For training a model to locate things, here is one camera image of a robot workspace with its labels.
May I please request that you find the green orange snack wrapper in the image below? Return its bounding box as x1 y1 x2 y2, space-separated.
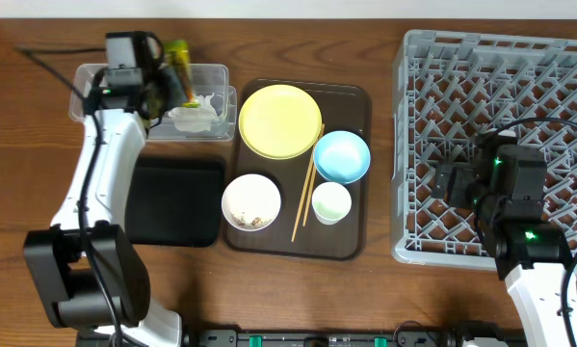
164 40 200 108

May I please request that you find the white bowl with rice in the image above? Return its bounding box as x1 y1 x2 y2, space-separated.
222 173 281 232

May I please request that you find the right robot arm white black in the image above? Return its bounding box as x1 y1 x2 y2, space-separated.
431 144 577 346

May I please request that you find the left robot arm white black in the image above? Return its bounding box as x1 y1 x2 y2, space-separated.
23 65 183 346

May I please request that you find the clear plastic waste bin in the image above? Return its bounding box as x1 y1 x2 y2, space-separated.
67 62 238 144

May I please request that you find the grey dishwasher rack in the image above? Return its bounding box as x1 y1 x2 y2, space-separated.
391 30 577 274

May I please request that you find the black food waste tray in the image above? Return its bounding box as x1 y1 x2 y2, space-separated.
124 157 224 248

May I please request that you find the crumpled white tissue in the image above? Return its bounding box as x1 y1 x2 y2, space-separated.
168 93 224 133

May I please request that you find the light blue bowl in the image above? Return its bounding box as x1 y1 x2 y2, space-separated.
314 130 371 185

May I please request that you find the pale green cup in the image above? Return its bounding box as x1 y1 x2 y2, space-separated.
311 182 352 226

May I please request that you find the yellow plate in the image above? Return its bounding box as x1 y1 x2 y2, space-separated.
239 84 323 160

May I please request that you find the dark brown serving tray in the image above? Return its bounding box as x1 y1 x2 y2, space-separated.
223 80 371 261

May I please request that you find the wooden chopstick right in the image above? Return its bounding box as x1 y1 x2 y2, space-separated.
302 156 316 227

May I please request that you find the wooden chopstick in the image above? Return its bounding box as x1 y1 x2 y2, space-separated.
302 156 316 227
291 123 325 243

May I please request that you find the wooden chopstick left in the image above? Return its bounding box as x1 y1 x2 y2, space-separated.
291 123 325 243

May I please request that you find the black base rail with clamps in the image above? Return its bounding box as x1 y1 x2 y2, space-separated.
75 319 530 347

